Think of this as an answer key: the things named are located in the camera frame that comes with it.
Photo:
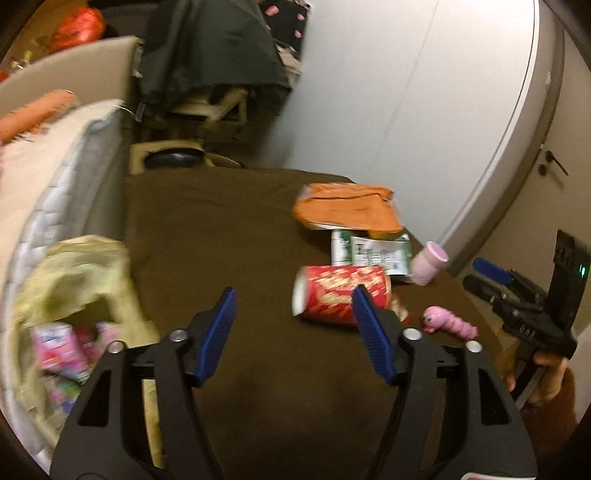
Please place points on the pink caterpillar toy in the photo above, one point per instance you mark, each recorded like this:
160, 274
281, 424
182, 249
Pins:
437, 318

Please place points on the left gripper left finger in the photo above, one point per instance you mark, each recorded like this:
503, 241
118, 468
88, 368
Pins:
136, 417

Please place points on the beige headboard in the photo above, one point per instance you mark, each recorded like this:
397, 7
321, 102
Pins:
93, 72

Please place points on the pink cylindrical cup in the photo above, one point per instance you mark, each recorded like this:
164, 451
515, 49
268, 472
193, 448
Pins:
428, 263

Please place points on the orange plastic snack bag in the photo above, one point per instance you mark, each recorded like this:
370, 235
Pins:
348, 206

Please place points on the red gold paper cup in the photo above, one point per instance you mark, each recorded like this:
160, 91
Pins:
324, 293

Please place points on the black round object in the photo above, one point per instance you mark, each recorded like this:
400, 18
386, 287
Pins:
178, 157

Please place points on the person right hand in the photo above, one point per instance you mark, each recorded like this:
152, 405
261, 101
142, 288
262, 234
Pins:
549, 375

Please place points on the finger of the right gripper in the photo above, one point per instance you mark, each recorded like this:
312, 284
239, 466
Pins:
492, 271

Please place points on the door handle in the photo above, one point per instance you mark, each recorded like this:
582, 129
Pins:
550, 159

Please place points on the beige bed blanket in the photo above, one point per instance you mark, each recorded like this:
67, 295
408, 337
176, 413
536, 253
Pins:
50, 181

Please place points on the dark jacket on chair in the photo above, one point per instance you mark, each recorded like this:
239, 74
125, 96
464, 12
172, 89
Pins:
196, 44

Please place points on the wooden chair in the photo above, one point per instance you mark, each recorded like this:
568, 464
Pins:
215, 105

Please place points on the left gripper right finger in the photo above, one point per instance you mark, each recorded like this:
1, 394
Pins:
453, 417

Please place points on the cardboard box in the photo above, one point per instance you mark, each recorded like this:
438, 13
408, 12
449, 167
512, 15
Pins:
138, 151

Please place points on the orange plush cushion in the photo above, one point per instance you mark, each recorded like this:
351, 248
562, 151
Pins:
33, 115

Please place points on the white quilted mattress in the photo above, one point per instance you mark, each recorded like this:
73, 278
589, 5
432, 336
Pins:
19, 429

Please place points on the red sauce packet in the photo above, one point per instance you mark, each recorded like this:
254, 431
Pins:
399, 309

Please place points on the red plastic bag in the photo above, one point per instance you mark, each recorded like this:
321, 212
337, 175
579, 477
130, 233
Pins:
85, 25

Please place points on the yellow lined trash bin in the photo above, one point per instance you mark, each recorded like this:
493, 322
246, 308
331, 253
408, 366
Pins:
62, 304

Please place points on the green white milk carton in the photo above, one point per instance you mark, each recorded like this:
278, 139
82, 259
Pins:
394, 256

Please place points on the orange sleeve forearm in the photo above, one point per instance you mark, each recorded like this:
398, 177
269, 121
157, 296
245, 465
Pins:
550, 424

